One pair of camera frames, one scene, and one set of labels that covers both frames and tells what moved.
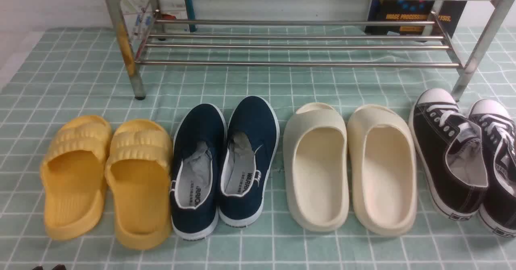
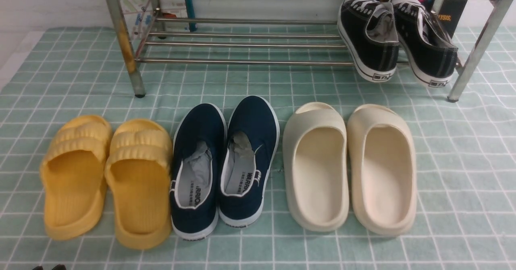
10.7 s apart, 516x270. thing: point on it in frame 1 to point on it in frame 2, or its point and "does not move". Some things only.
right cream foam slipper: [383, 169] does not move
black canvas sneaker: [498, 210] to [430, 55]
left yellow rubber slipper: [73, 171] does not move
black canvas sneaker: [449, 146] to [369, 29]
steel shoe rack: [377, 22] does not move
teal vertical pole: [189, 6] does not move
